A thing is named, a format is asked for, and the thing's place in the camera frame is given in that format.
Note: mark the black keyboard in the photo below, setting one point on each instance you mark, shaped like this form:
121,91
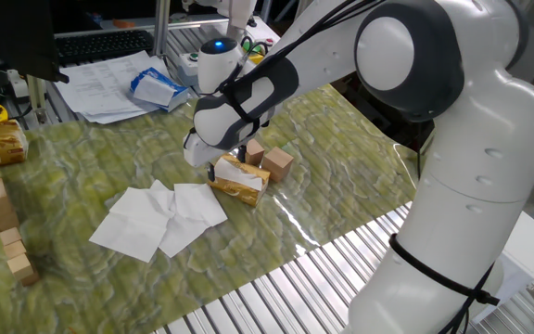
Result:
102,46

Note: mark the white paper stack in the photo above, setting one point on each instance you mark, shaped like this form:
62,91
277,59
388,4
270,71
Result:
95,88

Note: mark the blue tissue pack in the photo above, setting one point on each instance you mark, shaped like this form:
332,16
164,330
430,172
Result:
156,90

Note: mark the wooden cube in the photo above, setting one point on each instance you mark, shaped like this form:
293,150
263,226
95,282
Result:
277,164
254,152

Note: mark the aluminium frame rail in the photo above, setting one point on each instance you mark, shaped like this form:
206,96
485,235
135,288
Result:
123,28

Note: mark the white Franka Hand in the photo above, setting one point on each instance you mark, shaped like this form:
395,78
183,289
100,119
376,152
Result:
197,153

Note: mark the white button box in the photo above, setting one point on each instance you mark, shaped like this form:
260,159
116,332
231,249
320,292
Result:
187,69

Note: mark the black monitor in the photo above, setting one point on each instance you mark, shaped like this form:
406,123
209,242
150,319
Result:
12,37

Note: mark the large flat white napkin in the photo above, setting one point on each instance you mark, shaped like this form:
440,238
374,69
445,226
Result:
132,227

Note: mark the white power strip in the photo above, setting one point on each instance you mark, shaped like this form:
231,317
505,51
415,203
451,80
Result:
16,83

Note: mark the folded white napkin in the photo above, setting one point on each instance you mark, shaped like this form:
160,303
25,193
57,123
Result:
199,204

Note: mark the aluminium frame post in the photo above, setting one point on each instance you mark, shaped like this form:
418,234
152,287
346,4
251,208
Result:
161,28
36,97

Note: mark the small wooden block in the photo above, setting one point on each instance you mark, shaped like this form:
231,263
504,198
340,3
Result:
14,249
20,268
9,235

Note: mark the white Franka Panda arm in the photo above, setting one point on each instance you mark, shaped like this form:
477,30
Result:
480,139

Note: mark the green marble pattern mat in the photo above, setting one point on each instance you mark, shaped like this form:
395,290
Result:
109,297

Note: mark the small orange object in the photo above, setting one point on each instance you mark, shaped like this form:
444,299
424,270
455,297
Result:
123,23

